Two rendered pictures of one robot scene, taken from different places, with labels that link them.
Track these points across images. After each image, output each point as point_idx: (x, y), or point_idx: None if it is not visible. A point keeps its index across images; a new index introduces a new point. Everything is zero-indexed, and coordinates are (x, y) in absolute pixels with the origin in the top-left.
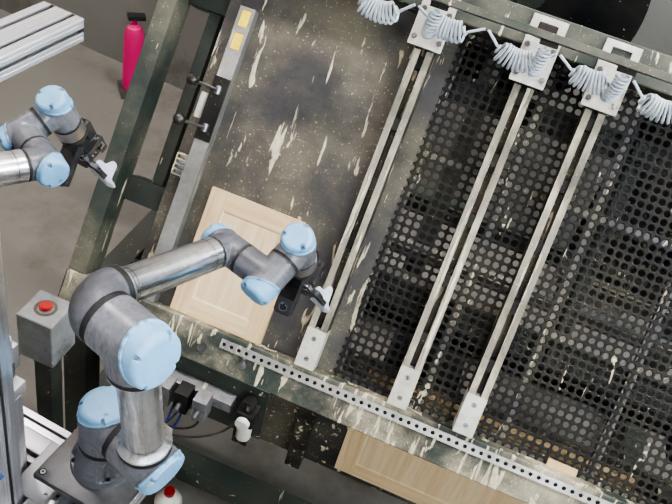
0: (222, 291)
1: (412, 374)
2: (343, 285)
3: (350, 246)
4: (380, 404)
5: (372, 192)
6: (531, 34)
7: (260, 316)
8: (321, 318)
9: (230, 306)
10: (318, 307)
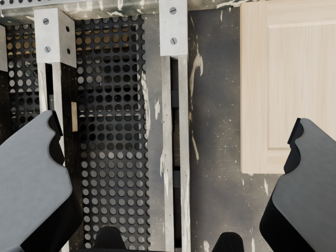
0: (318, 47)
1: (44, 56)
2: (164, 124)
3: (175, 174)
4: (68, 4)
5: (177, 237)
6: None
7: (254, 38)
8: (177, 71)
9: (299, 32)
10: (51, 131)
